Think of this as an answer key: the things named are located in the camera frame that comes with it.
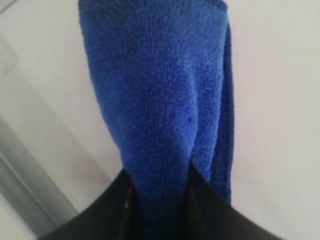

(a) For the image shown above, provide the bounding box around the blue microfibre cloth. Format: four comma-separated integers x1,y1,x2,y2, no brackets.
78,0,237,203

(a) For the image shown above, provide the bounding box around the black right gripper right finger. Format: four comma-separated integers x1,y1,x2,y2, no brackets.
186,164,273,240

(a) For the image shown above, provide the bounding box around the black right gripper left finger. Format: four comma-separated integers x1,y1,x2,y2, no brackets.
40,169,136,240

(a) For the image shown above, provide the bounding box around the white board with aluminium frame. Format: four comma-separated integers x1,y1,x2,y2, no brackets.
0,0,320,240

